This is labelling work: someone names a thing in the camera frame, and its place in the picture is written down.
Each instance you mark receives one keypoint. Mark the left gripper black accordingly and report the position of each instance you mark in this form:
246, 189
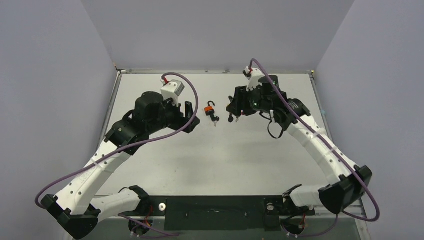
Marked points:
181, 121

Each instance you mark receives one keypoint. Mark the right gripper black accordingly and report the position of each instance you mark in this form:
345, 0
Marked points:
238, 104

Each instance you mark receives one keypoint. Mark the yellow padlock keys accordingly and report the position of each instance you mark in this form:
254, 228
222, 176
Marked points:
233, 118

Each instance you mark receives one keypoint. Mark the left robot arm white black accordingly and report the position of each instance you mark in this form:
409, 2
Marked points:
76, 207

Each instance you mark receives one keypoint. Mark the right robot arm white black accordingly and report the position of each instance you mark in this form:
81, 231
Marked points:
346, 179

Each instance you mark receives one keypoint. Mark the orange padlock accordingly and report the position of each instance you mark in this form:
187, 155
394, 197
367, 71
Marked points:
209, 109

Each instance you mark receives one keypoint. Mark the orange padlock keys black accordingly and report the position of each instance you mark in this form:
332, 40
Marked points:
215, 120

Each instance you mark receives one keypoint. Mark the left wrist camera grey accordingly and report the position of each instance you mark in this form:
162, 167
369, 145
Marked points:
172, 90

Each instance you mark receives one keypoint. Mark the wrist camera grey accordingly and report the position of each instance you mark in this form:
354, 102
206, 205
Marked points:
253, 76
172, 90

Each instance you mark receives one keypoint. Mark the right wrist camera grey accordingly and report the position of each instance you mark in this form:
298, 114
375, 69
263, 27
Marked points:
253, 76

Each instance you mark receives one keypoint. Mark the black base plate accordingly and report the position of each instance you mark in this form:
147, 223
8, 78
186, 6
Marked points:
218, 213

